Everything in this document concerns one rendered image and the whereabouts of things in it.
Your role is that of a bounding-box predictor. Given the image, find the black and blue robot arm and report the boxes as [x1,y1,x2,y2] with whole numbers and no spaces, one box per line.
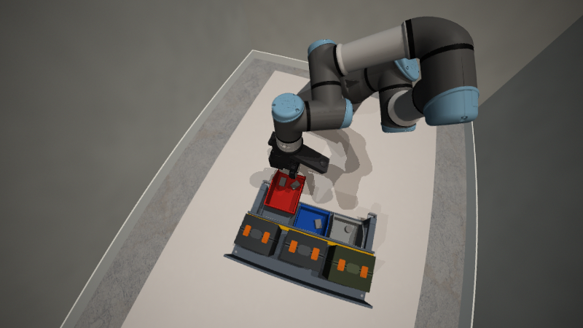
[272,17,480,152]

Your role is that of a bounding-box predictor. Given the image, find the yellow flat bar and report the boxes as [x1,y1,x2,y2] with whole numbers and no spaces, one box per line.
[278,224,374,256]

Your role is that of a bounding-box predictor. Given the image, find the red bin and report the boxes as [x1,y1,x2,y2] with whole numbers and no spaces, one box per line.
[264,169,306,215]

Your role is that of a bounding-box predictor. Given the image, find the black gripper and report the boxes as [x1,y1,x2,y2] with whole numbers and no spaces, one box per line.
[268,131,303,179]

